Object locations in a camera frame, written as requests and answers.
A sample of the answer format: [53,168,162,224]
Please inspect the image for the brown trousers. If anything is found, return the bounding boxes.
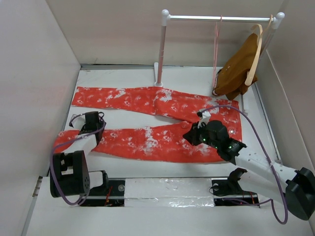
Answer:
[212,33,257,100]

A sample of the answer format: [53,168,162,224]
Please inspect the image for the beige wooden hanger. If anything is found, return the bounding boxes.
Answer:
[245,14,273,86]

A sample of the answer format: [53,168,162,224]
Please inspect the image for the pink wire hanger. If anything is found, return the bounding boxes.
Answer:
[213,15,222,88]

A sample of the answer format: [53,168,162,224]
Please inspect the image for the silver tape strip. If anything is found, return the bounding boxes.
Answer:
[124,177,215,207]

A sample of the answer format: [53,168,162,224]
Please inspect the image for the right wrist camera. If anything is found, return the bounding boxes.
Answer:
[197,110,211,128]

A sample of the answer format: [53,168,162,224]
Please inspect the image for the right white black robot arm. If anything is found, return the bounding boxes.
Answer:
[183,120,315,221]

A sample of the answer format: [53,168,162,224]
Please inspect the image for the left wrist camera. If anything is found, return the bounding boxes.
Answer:
[69,116,85,130]

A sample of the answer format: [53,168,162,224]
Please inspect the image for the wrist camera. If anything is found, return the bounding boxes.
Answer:
[197,110,211,128]
[69,116,85,130]

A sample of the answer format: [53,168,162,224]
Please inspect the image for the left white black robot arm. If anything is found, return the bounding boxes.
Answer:
[49,111,106,206]

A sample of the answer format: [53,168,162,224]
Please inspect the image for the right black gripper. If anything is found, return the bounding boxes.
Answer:
[182,120,220,149]

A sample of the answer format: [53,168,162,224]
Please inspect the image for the red white patterned trousers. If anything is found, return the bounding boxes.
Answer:
[53,86,243,164]

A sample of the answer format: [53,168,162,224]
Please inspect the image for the white metal clothes rack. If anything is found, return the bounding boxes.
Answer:
[153,9,285,115]

